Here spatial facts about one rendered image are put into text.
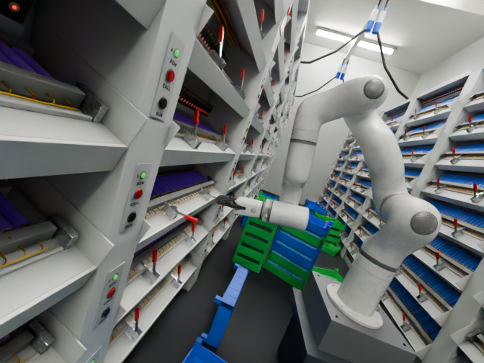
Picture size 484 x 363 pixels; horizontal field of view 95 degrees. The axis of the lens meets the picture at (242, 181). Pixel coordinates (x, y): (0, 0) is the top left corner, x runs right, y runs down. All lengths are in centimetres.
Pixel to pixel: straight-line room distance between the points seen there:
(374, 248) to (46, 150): 82
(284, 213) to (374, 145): 35
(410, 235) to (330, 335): 37
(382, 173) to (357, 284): 37
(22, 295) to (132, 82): 29
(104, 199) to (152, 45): 23
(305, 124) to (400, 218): 39
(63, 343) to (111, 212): 26
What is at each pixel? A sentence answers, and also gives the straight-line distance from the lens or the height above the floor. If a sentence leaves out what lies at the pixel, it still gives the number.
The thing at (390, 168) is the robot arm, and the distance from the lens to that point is 81.
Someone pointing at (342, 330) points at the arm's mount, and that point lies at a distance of 85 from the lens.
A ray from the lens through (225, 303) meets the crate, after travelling 97.
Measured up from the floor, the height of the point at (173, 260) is 34.
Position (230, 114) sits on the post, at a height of 89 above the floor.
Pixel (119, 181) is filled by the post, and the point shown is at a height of 68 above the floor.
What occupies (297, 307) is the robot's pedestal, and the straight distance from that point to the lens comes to 99.
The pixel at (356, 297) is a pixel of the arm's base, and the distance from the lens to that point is 90.
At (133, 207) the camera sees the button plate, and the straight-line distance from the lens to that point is 42.
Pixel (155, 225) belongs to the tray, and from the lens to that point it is 57.
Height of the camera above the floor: 79
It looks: 10 degrees down
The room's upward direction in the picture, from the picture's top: 20 degrees clockwise
